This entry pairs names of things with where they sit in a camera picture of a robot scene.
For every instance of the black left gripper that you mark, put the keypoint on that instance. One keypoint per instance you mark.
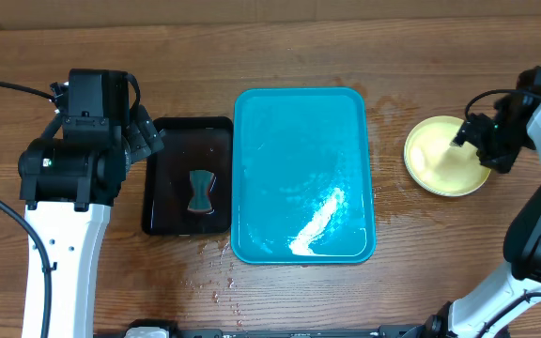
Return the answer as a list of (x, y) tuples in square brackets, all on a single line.
[(142, 142)]

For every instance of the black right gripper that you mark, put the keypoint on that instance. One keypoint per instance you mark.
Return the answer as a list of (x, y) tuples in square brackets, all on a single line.
[(478, 130)]

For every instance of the yellow plate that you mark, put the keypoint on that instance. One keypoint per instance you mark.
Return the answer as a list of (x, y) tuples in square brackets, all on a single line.
[(436, 165)]

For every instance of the green and orange sponge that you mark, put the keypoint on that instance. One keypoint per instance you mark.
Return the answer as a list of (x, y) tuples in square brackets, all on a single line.
[(202, 182)]

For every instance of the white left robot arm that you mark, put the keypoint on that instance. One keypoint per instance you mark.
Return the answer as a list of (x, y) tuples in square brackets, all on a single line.
[(69, 186)]

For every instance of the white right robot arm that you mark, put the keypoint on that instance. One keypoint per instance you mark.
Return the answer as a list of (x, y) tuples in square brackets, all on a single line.
[(511, 289)]

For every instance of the black rectangular water tray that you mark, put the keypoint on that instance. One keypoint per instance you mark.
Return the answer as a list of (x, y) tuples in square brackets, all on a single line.
[(190, 143)]

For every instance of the teal plastic serving tray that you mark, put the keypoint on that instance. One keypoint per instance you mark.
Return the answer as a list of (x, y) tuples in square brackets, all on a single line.
[(301, 177)]

